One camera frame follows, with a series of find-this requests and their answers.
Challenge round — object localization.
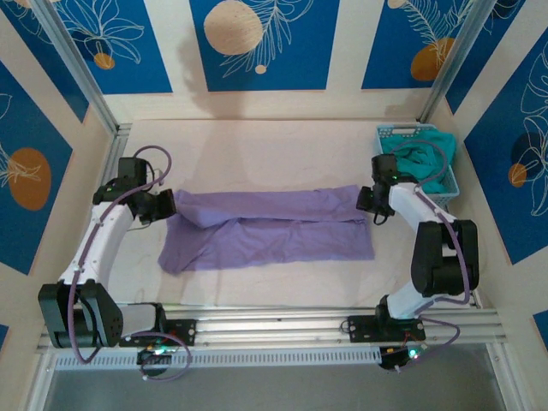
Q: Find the purple t-shirt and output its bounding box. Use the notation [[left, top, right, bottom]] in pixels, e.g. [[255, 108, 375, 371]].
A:
[[157, 184, 377, 277]]

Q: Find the light blue plastic basket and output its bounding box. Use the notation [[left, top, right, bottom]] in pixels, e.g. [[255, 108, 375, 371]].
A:
[[375, 123, 462, 207]]

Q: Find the teal cloth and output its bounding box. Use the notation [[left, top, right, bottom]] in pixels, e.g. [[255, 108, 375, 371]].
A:
[[380, 130, 457, 194]]

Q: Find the black controller board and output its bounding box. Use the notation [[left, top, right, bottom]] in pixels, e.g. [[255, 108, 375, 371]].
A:
[[378, 342, 426, 373], [136, 346, 173, 378]]

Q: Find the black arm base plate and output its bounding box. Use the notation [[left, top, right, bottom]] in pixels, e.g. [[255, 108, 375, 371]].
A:
[[123, 319, 198, 348], [347, 314, 429, 344]]

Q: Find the aluminium frame post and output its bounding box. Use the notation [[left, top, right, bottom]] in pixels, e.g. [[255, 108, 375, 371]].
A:
[[29, 0, 123, 136], [417, 0, 504, 125]]

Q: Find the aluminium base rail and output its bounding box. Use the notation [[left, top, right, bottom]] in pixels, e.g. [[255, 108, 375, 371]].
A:
[[38, 306, 506, 356]]

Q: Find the white slotted cable duct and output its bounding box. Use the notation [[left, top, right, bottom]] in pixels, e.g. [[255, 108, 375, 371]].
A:
[[55, 346, 382, 370]]

